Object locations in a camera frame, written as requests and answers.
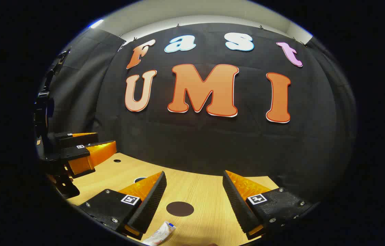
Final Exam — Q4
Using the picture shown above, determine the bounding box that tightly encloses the black backdrop cloth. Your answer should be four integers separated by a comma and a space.
37, 22, 357, 205

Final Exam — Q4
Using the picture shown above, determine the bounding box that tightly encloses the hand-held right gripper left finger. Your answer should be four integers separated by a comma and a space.
77, 171, 167, 241

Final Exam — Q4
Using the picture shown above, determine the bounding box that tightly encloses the round dark brown coaster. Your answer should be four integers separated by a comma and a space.
166, 201, 194, 217

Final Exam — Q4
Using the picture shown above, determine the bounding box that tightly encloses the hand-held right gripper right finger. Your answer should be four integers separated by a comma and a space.
222, 170, 313, 241

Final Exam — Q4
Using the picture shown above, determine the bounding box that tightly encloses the wooden desktop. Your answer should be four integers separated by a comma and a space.
66, 152, 280, 246

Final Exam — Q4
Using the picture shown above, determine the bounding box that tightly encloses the white toothpaste tube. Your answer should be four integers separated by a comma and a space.
141, 221, 176, 246

